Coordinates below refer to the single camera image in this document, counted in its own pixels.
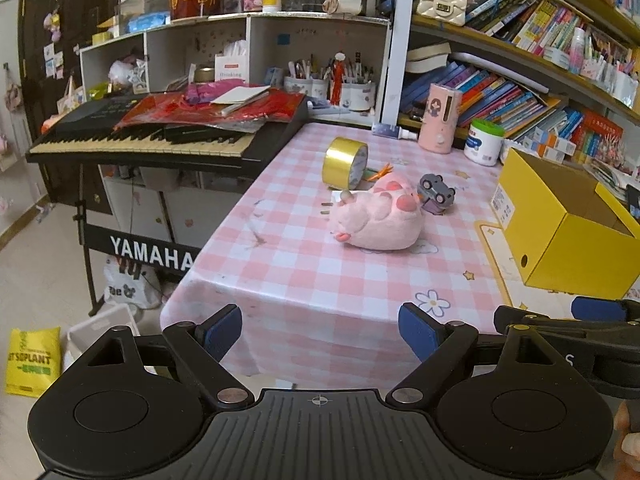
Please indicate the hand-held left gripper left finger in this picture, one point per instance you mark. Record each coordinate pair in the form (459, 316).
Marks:
(225, 332)

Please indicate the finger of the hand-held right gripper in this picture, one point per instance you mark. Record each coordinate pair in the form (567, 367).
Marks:
(575, 327)
(595, 308)

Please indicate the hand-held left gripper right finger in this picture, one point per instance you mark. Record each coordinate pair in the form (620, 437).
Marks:
(417, 332)

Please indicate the yellow cardboard box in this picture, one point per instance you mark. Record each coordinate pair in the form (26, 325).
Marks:
(550, 240)

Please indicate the gold tape roll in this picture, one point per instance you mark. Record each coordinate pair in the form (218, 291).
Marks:
(340, 162)

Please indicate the person's right hand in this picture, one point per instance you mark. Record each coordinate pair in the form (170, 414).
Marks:
(627, 440)

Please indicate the pink checkered tablecloth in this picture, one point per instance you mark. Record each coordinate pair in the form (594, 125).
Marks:
(300, 265)

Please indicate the white shopping bag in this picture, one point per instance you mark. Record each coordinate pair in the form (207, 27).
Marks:
(131, 285)

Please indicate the pink plush toy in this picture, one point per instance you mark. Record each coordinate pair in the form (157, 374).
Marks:
(380, 225)

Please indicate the black keyboard stand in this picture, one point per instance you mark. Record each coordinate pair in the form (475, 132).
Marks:
(140, 250)

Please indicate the white plastic basket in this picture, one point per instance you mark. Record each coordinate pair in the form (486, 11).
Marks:
(100, 322)

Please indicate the grey toy car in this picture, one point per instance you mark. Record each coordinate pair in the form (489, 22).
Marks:
(435, 191)

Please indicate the orange white medicine box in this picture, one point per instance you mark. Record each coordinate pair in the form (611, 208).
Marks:
(562, 149)
(545, 137)

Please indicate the red boxed book set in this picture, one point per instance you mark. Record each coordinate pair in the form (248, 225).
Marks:
(600, 135)

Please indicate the yellow plastic bag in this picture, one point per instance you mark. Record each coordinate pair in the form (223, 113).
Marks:
(32, 362)

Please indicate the white jar green lid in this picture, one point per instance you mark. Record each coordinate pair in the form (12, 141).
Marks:
(482, 145)

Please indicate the small spray bottle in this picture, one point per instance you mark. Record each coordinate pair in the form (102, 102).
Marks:
(392, 131)

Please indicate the pink desktop humidifier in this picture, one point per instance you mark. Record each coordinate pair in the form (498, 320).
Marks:
(437, 120)

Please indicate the white cup of pens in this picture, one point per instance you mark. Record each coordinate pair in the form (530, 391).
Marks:
(626, 87)

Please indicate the row of blue children's books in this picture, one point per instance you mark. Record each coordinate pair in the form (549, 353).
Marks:
(490, 95)

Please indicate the white card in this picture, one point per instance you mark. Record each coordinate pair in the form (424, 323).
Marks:
(240, 95)

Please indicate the black electronic keyboard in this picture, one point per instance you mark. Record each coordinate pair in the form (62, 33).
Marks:
(75, 146)

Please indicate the pink pencil organizer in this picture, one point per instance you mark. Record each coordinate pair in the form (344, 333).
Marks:
(597, 60)

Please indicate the pink white bottle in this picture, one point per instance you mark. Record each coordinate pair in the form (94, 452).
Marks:
(576, 51)

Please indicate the white paper gift bag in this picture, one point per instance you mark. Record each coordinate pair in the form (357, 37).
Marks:
(232, 67)

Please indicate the red tassel charm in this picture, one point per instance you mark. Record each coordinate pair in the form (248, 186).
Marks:
(337, 77)

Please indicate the white bookshelf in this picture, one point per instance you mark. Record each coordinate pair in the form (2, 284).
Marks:
(397, 60)

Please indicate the small pink plush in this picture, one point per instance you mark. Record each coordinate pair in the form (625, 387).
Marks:
(122, 71)

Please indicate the row of thin colourful books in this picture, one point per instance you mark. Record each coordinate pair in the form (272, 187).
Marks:
(530, 17)

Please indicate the white cubby shelf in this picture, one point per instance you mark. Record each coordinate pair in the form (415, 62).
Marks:
(310, 35)

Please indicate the dark wooden door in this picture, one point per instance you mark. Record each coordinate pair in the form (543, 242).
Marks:
(35, 85)

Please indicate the blue tissue pack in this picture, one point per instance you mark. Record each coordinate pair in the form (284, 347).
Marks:
(146, 22)

